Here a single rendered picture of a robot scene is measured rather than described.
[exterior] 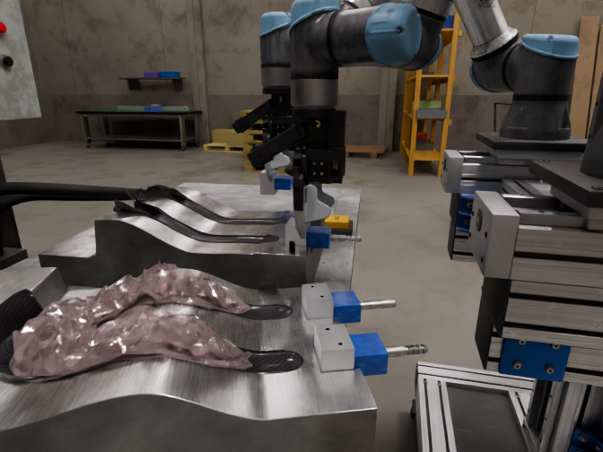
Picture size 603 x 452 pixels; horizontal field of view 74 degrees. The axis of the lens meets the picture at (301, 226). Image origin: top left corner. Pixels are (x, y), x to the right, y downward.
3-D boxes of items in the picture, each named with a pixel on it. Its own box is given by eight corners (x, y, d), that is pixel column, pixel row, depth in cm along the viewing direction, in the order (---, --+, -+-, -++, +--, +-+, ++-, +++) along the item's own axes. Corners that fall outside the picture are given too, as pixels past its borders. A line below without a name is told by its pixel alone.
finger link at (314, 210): (328, 242, 65) (330, 185, 64) (292, 239, 66) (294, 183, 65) (330, 239, 68) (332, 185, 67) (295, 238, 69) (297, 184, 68)
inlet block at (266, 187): (315, 192, 101) (316, 170, 100) (312, 196, 97) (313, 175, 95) (265, 189, 103) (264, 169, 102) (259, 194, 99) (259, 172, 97)
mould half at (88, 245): (323, 248, 92) (324, 191, 88) (306, 305, 68) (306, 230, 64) (124, 237, 100) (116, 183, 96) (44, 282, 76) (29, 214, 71)
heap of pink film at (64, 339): (250, 299, 58) (249, 247, 56) (253, 382, 41) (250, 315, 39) (59, 311, 55) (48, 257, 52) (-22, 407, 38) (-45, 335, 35)
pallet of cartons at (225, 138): (264, 148, 867) (264, 129, 855) (252, 152, 798) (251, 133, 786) (217, 146, 890) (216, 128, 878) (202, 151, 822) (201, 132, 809)
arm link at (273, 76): (257, 67, 88) (266, 69, 96) (257, 89, 90) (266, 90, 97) (290, 66, 87) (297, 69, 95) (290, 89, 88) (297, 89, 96)
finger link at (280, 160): (288, 181, 93) (289, 141, 92) (263, 180, 94) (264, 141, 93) (290, 182, 96) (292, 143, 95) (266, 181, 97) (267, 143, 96)
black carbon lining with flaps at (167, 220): (292, 227, 85) (292, 183, 82) (275, 256, 70) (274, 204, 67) (141, 219, 91) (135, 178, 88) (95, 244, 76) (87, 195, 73)
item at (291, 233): (361, 248, 73) (362, 220, 71) (361, 258, 68) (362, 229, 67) (291, 245, 75) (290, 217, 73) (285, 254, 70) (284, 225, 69)
